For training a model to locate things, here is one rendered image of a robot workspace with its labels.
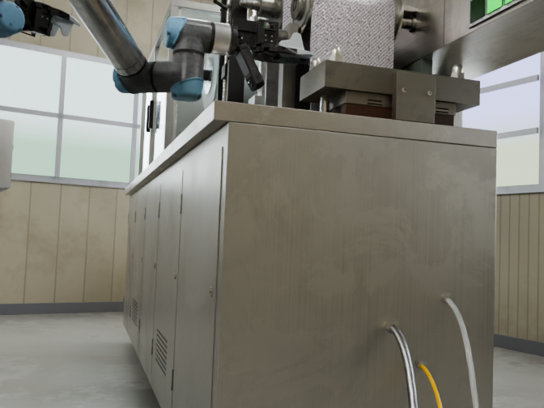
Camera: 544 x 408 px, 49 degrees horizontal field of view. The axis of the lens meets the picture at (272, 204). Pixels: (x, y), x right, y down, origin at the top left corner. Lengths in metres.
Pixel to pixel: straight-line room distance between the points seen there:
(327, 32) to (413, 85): 0.30
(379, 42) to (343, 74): 0.31
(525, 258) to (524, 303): 0.28
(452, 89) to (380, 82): 0.19
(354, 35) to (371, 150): 0.43
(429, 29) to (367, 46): 0.18
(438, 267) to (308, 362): 0.36
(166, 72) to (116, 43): 0.14
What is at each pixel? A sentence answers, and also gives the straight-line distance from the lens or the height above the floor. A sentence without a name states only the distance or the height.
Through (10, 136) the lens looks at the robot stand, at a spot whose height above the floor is 0.75.
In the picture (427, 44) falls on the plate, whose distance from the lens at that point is 1.71.
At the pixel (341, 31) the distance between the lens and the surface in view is 1.62.
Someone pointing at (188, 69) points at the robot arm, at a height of 1.02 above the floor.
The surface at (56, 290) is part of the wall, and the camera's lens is 4.96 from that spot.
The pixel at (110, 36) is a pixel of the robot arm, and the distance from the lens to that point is 1.38.
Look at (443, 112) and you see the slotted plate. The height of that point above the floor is 0.95.
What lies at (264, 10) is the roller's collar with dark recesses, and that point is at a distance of 1.88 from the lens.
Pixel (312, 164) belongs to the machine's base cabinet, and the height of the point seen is 0.79.
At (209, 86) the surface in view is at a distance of 2.55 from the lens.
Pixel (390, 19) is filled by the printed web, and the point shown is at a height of 1.23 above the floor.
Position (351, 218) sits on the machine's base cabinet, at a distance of 1.26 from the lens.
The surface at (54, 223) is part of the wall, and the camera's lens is 4.93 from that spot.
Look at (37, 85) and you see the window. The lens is 5.00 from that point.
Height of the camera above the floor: 0.63
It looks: 3 degrees up
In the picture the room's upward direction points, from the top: 2 degrees clockwise
